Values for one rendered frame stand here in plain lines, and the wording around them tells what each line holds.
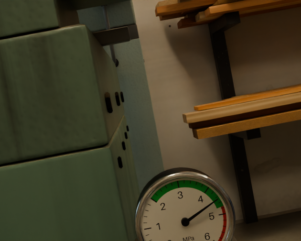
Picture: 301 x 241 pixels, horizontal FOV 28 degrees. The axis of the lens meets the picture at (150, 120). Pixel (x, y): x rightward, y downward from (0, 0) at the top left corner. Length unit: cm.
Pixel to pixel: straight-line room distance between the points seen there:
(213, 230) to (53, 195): 12
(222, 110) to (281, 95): 27
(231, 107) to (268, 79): 58
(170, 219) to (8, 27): 18
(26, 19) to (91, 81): 6
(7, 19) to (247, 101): 223
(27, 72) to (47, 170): 7
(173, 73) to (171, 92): 9
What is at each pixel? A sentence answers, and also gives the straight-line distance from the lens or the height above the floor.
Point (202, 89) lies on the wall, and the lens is 300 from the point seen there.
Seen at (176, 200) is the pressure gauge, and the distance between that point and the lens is 37.
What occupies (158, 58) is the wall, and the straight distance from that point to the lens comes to 297.
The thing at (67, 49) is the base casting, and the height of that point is 78.
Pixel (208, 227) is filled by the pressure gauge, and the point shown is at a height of 65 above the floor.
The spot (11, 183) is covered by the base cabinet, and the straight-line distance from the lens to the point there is 44.
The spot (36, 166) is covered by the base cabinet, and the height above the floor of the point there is 71.
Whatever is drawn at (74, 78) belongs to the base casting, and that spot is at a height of 76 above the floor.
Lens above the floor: 74
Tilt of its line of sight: 3 degrees down
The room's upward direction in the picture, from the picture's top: 11 degrees counter-clockwise
